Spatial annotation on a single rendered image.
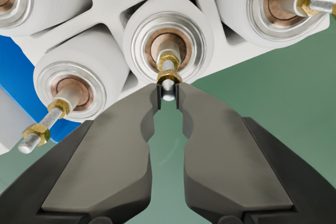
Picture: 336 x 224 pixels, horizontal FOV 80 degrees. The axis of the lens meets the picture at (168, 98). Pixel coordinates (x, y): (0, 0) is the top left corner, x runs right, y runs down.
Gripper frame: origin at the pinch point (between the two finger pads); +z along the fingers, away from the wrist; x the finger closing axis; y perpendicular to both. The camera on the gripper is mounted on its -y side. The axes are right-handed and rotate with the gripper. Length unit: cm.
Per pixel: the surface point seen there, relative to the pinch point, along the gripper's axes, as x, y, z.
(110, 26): -7.5, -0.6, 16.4
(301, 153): 39, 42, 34
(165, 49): -0.3, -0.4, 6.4
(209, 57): 4.1, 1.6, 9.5
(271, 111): 27, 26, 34
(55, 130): -26.0, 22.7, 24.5
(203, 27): 3.3, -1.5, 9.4
